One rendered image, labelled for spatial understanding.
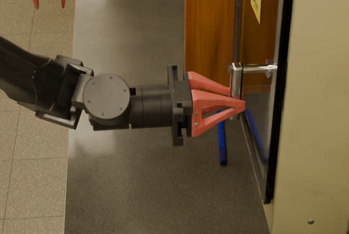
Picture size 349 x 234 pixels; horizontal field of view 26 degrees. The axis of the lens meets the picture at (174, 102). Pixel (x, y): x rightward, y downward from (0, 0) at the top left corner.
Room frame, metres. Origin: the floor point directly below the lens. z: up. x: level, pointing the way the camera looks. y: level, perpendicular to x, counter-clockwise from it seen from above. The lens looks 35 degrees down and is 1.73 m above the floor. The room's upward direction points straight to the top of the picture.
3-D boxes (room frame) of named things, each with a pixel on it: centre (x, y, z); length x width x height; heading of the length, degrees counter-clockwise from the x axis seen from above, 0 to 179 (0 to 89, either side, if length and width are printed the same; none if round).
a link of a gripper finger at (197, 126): (0.83, -0.05, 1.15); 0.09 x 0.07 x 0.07; 94
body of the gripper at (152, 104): (0.82, 0.02, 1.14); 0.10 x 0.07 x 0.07; 4
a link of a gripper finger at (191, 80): (0.83, -0.05, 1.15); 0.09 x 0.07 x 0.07; 95
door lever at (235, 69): (0.83, -0.10, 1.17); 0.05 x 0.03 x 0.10; 94
